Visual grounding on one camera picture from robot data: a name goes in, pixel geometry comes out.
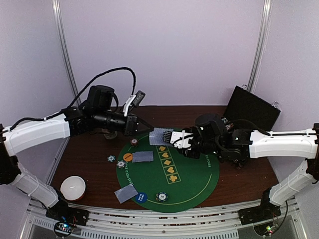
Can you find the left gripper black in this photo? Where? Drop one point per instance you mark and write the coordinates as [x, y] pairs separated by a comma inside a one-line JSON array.
[[131, 125]]

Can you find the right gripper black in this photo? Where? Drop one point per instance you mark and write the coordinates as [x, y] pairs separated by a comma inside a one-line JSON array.
[[189, 148]]

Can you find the card pulled from deck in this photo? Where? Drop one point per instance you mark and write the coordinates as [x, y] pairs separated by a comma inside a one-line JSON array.
[[156, 136]]

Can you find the poker chip stack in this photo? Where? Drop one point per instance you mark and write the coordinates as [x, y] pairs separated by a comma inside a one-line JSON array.
[[161, 197], [134, 142]]

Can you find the teal chip off mat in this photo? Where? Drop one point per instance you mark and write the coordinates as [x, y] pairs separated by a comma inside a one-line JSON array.
[[111, 158]]

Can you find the poker chip stack front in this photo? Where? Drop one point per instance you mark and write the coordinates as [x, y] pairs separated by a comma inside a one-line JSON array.
[[161, 197]]

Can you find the playing card deck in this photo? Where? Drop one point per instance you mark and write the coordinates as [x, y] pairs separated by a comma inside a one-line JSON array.
[[165, 135]]

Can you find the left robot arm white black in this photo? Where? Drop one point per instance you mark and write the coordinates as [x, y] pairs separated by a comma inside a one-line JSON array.
[[41, 133]]

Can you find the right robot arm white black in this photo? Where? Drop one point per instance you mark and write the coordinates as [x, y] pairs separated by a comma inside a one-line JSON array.
[[303, 143]]

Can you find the decorated ceramic mug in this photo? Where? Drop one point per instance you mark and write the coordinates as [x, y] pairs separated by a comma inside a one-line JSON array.
[[109, 135]]

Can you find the orange big blind button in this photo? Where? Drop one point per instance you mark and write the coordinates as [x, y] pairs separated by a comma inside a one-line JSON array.
[[128, 157]]

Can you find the round green poker mat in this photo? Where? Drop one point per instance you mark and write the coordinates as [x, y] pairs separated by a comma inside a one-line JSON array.
[[188, 182]]

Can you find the black poker chip case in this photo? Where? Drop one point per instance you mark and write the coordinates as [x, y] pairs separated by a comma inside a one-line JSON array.
[[246, 114]]

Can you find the blue small blind button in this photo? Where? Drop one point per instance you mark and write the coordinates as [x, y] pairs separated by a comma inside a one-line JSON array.
[[141, 198]]

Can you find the white bowl red outside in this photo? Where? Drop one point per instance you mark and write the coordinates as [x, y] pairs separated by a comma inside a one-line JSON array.
[[73, 188]]

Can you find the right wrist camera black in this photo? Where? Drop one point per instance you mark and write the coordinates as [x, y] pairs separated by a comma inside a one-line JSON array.
[[210, 126]]

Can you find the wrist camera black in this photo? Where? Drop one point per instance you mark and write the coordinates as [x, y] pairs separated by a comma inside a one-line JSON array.
[[100, 97], [210, 126]]

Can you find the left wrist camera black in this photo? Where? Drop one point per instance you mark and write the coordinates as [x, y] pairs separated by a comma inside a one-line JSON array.
[[100, 97]]

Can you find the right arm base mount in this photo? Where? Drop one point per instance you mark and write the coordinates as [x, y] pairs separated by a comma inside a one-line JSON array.
[[258, 213]]

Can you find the aluminium rail frame front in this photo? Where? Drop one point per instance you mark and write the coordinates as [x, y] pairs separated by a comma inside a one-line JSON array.
[[220, 222]]

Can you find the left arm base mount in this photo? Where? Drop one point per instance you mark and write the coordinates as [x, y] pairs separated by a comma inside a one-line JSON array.
[[64, 213]]

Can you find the right aluminium post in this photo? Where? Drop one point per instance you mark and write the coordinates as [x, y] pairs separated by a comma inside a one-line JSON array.
[[261, 45]]

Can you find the aluminium post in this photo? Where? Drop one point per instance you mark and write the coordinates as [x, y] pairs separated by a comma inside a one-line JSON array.
[[261, 45], [63, 44]]

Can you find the left aluminium post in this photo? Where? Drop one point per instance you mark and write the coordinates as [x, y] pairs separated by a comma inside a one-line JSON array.
[[63, 44]]

